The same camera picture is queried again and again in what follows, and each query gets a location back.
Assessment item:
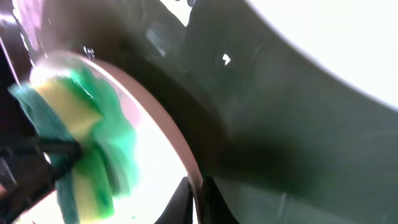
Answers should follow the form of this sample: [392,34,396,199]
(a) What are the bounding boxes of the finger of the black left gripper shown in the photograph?
[1,137,83,190]

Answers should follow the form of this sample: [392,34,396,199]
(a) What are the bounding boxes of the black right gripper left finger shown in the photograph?
[155,177,193,224]

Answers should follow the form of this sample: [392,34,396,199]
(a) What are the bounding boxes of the white plate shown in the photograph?
[17,52,200,223]

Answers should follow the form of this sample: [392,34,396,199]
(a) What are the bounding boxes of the green yellow sponge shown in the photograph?
[9,67,138,223]

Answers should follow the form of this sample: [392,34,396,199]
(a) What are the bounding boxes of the dark grey serving tray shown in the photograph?
[39,0,397,223]

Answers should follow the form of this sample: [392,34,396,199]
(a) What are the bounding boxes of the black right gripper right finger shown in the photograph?
[203,176,239,224]

